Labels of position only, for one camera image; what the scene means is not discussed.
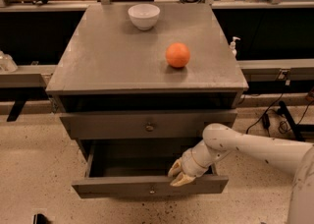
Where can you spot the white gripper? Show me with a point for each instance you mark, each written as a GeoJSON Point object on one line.
{"type": "Point", "coordinates": [188, 165]}

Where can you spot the grey drawer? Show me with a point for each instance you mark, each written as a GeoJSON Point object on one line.
{"type": "Point", "coordinates": [124, 169]}
{"type": "Point", "coordinates": [143, 124]}

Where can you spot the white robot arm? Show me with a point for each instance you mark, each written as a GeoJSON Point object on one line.
{"type": "Point", "coordinates": [291, 156]}

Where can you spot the grey top drawer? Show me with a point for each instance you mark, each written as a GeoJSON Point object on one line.
{"type": "Point", "coordinates": [143, 124]}

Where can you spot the grey drawer cabinet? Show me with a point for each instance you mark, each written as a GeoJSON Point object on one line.
{"type": "Point", "coordinates": [110, 65]}

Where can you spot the orange fruit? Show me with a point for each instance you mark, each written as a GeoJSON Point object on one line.
{"type": "Point", "coordinates": [177, 55]}

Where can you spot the black stand leg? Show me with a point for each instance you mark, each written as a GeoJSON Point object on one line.
{"type": "Point", "coordinates": [300, 131]}

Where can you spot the white pump bottle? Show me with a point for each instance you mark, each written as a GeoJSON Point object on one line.
{"type": "Point", "coordinates": [233, 44]}

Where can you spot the small black floor object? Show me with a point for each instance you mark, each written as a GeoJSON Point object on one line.
{"type": "Point", "coordinates": [39, 219]}

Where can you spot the white ceramic bowl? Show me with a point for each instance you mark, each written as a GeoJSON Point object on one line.
{"type": "Point", "coordinates": [144, 16]}

